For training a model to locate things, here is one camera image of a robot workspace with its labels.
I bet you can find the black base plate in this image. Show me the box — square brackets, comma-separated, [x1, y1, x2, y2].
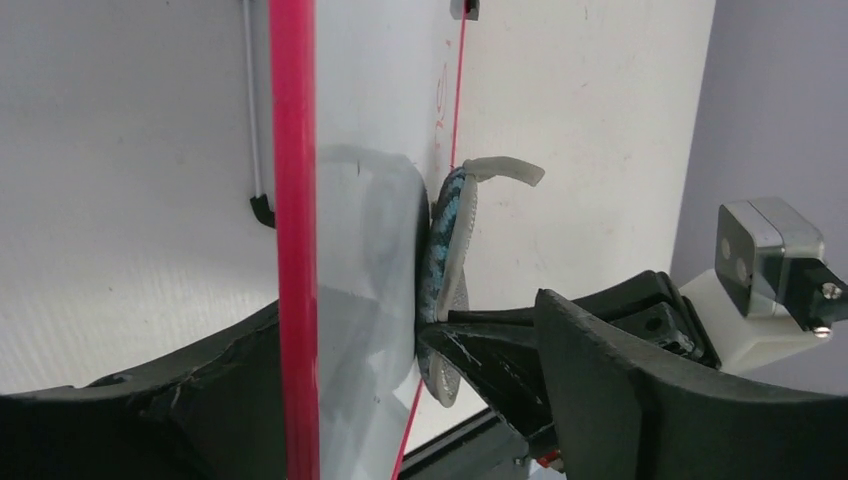
[396, 409, 531, 480]

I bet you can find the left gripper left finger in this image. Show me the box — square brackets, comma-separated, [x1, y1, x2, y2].
[1, 304, 286, 479]

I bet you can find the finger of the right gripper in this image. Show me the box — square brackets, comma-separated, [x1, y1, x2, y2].
[447, 307, 534, 327]
[417, 322, 563, 458]

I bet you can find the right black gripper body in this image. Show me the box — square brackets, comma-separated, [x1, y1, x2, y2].
[573, 270, 721, 369]

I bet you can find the silver mesh sponge eraser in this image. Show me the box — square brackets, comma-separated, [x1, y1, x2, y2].
[415, 156, 545, 408]

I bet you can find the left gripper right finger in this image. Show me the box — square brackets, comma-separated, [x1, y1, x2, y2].
[534, 290, 847, 479]

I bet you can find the red-framed whiteboard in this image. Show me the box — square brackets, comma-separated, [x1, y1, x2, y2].
[243, 1, 479, 479]

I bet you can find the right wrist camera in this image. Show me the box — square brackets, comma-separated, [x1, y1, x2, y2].
[681, 197, 847, 375]

